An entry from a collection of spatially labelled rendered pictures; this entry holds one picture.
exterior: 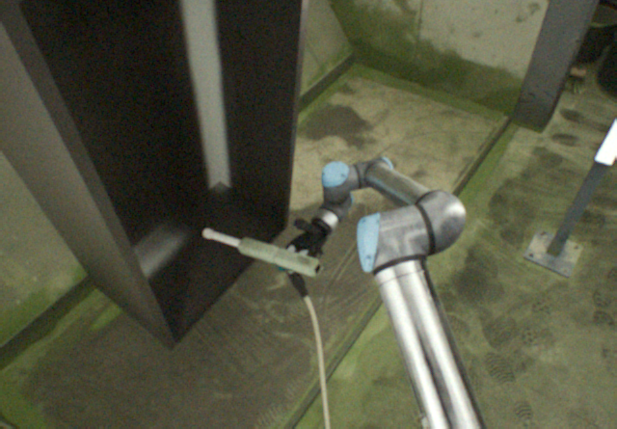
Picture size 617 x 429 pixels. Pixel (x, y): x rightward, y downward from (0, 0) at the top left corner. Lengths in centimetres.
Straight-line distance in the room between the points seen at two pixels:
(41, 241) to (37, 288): 20
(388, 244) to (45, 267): 164
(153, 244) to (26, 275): 67
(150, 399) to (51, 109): 148
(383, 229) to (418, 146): 178
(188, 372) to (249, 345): 26
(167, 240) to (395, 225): 102
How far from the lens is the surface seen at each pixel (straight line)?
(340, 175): 147
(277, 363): 194
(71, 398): 217
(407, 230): 95
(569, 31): 267
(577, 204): 212
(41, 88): 69
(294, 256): 139
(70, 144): 76
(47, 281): 226
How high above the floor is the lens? 182
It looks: 48 degrees down
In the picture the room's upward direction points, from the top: 7 degrees counter-clockwise
